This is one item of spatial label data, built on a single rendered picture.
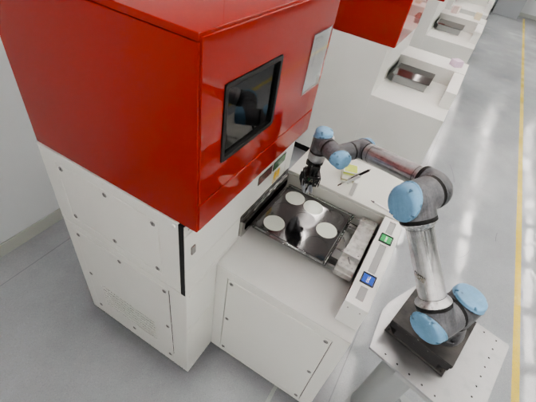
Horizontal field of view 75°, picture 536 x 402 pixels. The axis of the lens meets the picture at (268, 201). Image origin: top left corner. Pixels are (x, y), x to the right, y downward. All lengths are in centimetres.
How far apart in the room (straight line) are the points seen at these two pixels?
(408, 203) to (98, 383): 180
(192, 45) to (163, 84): 14
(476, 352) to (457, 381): 17
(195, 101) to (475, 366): 139
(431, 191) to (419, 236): 14
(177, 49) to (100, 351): 184
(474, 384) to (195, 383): 135
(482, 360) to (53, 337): 213
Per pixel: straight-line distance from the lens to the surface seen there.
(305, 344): 163
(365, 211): 179
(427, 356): 153
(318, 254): 156
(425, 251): 121
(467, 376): 163
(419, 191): 114
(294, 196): 178
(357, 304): 139
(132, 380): 223
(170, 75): 87
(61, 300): 256
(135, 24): 90
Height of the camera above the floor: 206
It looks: 42 degrees down
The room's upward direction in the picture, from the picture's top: 11 degrees clockwise
